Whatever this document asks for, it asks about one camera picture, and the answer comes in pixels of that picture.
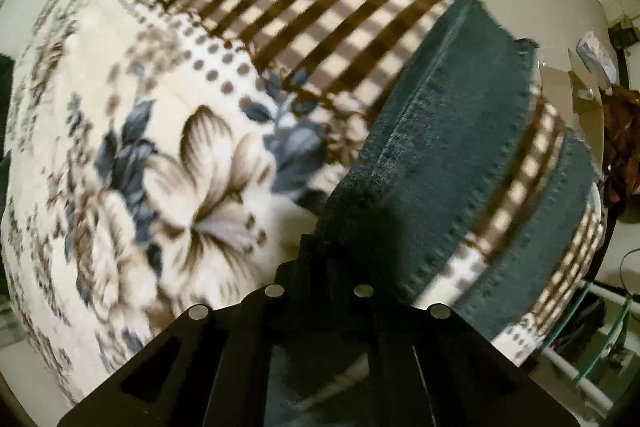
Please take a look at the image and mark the brown leather bag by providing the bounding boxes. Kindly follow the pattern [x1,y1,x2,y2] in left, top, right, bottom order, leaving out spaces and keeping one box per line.
[602,84,639,216]

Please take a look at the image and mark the green white metal rack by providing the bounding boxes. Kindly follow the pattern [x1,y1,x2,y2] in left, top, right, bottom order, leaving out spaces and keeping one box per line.
[538,282,639,418]

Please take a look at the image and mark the brown cardboard box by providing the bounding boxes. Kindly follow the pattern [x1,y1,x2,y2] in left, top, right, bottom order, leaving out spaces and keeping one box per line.
[538,50,605,169]

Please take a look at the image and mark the dark blue denim pants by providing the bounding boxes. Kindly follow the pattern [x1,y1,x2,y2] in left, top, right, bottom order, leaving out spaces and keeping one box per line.
[264,0,601,427]

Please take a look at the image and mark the floral checkered fleece blanket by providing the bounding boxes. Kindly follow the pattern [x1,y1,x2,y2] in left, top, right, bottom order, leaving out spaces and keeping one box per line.
[1,0,603,403]

